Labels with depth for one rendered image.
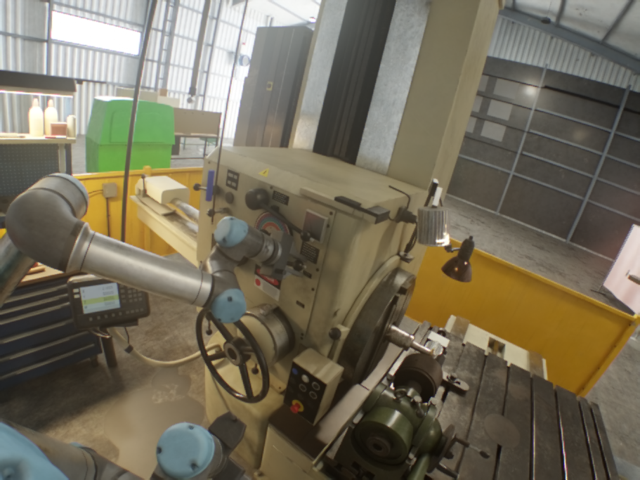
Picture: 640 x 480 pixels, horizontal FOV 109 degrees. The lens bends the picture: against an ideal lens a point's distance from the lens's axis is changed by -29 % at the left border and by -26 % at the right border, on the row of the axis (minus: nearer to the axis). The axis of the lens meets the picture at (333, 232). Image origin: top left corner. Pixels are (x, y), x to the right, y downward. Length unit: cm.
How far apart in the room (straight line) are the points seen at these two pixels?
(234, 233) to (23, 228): 41
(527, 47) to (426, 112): 1467
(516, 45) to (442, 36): 1454
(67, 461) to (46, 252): 31
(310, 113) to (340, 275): 108
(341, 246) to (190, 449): 66
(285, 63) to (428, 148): 102
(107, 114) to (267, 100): 299
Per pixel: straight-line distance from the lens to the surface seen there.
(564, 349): 370
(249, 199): 103
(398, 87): 154
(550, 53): 1600
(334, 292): 97
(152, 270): 61
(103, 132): 463
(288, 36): 202
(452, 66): 150
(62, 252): 59
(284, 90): 194
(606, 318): 360
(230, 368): 198
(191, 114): 925
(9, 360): 262
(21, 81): 226
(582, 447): 199
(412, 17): 164
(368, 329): 113
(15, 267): 81
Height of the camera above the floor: 209
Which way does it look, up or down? 21 degrees down
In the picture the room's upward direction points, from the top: 14 degrees clockwise
